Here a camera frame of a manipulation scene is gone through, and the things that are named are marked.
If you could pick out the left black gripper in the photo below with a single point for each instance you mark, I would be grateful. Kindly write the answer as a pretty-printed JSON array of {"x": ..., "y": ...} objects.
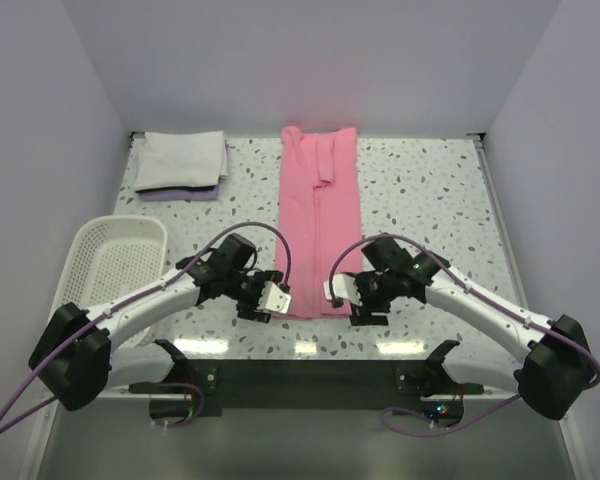
[{"x": 252, "y": 302}]

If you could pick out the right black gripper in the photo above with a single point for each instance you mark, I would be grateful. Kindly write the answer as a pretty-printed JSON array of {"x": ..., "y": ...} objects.
[{"x": 368, "y": 305}]

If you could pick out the pink t shirt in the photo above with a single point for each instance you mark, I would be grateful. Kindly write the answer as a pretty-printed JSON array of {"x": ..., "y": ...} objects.
[{"x": 319, "y": 213}]

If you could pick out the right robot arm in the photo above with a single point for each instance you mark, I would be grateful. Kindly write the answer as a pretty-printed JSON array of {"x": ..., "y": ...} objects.
[{"x": 553, "y": 364}]

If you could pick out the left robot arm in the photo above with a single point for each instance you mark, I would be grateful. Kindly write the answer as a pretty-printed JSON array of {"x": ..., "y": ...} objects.
[{"x": 83, "y": 352}]

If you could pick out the folded purple t shirt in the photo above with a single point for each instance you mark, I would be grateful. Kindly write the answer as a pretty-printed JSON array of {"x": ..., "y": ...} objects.
[{"x": 180, "y": 195}]

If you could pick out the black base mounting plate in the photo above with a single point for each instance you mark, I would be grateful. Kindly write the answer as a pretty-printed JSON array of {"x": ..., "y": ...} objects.
[{"x": 202, "y": 387}]

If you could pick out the white perforated plastic basket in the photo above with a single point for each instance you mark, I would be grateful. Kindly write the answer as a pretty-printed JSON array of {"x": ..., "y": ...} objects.
[{"x": 112, "y": 256}]

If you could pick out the folded white t shirt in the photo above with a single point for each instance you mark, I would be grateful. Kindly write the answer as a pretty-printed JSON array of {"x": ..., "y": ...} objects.
[{"x": 168, "y": 161}]

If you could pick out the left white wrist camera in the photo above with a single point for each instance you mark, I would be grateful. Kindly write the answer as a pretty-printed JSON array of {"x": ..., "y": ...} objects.
[{"x": 274, "y": 300}]

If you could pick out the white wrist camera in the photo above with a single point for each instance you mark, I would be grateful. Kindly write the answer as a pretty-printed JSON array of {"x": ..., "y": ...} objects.
[
  {"x": 274, "y": 300},
  {"x": 341, "y": 288}
]

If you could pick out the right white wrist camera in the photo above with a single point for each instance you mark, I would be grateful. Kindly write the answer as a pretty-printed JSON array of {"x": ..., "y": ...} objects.
[{"x": 341, "y": 288}]

